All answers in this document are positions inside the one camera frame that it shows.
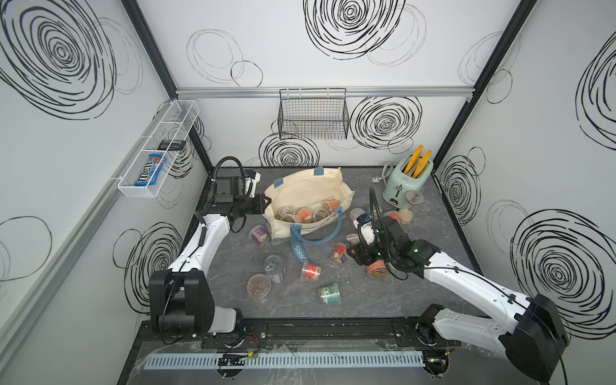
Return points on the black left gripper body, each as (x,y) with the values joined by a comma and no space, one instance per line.
(248,206)

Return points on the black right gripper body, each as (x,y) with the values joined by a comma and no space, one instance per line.
(370,253)

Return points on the orange label seed jar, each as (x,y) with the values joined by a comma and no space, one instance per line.
(377,270)

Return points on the clear purple seed jar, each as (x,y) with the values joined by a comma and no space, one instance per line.
(260,234)

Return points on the clear jar red band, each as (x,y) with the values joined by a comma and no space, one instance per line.
(355,213)

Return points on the red floral label jar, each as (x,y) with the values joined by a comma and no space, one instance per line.
(339,253)

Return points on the orange barcode label jar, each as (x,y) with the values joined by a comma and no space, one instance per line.
(305,215)

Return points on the teal green label jar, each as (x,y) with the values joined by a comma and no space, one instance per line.
(330,294)

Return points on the cream canvas tote bag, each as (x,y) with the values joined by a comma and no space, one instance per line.
(308,190)

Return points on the grey label seed jar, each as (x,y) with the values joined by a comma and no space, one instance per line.
(274,267)

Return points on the red label seed jar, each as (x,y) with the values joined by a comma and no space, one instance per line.
(310,272)

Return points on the clear brown seed jar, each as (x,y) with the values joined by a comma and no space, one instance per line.
(259,286)

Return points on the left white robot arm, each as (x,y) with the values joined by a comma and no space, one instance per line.
(181,302)

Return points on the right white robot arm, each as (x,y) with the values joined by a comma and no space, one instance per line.
(528,331)

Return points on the blue candy bag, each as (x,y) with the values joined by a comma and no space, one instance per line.
(151,171)

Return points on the clear plastic cup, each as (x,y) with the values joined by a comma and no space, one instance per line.
(409,207)

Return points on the mint green toaster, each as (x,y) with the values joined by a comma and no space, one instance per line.
(399,183)

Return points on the black small device on shelf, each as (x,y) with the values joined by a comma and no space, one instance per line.
(171,146)

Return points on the yellow toast slice right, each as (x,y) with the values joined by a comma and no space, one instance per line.
(422,164)

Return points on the yellow toast slice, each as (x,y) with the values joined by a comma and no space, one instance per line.
(422,164)
(413,160)

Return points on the yellow toast slice left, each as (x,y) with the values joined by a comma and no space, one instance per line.
(413,160)

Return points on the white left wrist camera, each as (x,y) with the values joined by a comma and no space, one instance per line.
(252,179)

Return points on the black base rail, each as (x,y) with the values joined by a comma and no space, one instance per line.
(403,332)

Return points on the white wire wall shelf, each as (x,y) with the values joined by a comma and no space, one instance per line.
(167,139)

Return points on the black wire wall basket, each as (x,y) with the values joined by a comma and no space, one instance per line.
(313,113)

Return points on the white slotted cable duct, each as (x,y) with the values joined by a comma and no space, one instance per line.
(286,360)

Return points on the black aluminium frame post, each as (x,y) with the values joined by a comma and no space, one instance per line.
(149,43)

